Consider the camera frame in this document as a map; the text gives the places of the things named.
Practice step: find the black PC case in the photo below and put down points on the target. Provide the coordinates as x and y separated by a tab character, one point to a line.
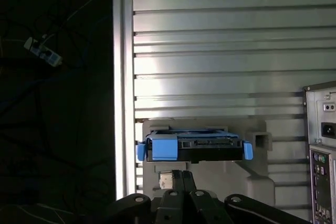
312	129

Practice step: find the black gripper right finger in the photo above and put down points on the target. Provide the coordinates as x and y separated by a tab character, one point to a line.
189	182

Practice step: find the silver CPU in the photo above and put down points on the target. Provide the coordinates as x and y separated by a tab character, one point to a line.
165	180

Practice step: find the grey power supply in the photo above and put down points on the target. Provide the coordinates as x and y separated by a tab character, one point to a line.
328	119

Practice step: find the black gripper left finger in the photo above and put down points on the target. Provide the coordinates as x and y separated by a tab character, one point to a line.
177	182

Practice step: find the hard disk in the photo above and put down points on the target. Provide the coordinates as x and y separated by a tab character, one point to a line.
210	153

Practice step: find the white power strip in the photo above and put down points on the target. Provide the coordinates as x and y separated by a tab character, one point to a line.
50	57

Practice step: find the grey parts rack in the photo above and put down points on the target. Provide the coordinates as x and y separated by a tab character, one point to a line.
236	176

